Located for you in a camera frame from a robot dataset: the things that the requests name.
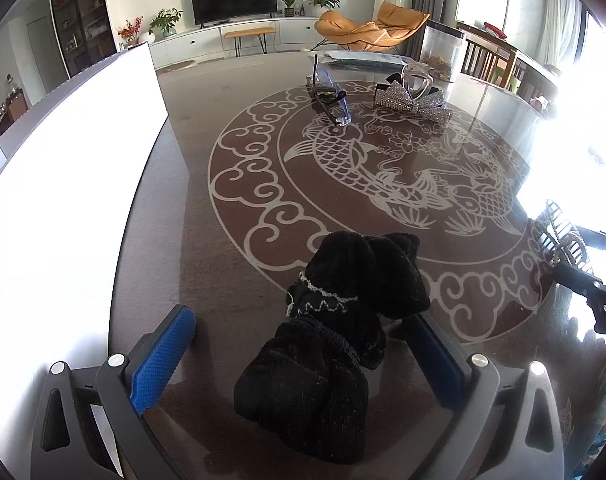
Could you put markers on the dark wooden chair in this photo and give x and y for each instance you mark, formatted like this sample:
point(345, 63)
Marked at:
point(485, 57)

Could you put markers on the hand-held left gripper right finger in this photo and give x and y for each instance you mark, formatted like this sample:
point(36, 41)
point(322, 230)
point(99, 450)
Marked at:
point(435, 367)

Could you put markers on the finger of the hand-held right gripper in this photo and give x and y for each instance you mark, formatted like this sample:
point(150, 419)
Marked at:
point(603, 239)
point(580, 277)

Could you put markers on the dark glass display cabinet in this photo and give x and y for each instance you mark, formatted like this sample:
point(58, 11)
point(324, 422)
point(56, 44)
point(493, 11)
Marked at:
point(80, 15)

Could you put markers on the clear plastic hair clip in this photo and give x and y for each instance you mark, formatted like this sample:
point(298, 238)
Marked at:
point(417, 77)

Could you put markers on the orange rocking chair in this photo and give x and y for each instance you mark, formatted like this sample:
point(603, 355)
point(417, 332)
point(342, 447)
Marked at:
point(368, 27)

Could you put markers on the clear jar with black lid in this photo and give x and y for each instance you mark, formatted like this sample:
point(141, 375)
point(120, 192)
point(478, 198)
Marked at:
point(440, 50)

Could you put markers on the blue frame glasses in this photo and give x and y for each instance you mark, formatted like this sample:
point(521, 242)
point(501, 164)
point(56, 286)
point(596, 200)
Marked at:
point(333, 102)

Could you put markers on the small potted plant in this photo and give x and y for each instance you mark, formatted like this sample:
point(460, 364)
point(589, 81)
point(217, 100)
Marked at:
point(288, 4)

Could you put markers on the plastic wrapped booklet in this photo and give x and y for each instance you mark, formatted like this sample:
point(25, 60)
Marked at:
point(363, 60)

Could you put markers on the green potted plant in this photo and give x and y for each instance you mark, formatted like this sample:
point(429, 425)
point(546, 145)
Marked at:
point(165, 21)

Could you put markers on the white cardboard box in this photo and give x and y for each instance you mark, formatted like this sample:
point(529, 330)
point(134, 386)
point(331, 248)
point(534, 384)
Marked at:
point(58, 220)

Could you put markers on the black fuzzy socks bundle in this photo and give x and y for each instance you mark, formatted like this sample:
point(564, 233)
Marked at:
point(343, 310)

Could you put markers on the white tv cabinet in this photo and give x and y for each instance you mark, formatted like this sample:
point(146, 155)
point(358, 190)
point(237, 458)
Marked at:
point(198, 42)

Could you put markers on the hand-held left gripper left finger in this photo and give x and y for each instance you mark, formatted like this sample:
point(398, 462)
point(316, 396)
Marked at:
point(158, 360)

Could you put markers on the wooden dining set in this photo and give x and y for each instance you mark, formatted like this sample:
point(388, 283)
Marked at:
point(8, 115)

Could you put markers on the red flower arrangement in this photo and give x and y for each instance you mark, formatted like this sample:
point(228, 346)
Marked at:
point(130, 30)

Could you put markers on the silver rhinestone bow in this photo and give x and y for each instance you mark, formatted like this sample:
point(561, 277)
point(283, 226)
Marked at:
point(408, 100)

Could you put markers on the orange bench with black legs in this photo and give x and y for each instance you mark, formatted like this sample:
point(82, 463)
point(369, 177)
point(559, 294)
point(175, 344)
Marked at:
point(248, 31)

